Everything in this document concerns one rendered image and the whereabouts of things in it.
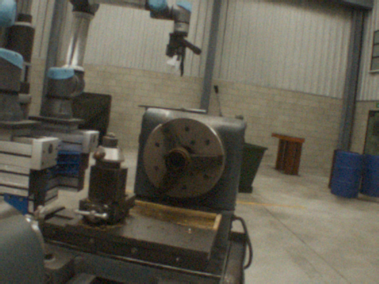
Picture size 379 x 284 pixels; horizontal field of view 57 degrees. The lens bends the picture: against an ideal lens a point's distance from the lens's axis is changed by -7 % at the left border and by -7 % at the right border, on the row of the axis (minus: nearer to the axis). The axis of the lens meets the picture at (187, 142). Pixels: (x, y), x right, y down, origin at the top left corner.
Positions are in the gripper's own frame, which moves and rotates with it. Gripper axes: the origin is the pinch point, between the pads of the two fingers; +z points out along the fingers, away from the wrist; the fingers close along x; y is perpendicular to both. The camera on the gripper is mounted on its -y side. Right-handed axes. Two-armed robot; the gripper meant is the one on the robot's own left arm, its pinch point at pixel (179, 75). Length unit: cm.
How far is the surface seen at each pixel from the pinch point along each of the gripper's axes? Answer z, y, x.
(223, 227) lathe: 63, -31, 16
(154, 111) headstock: 18.2, 6.0, 13.8
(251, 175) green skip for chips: 108, -46, -465
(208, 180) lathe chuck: 41, -23, 32
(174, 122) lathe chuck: 21.2, -7.2, 31.6
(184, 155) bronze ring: 32, -15, 44
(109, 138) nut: 25, -4, 90
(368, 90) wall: -135, -397, -1045
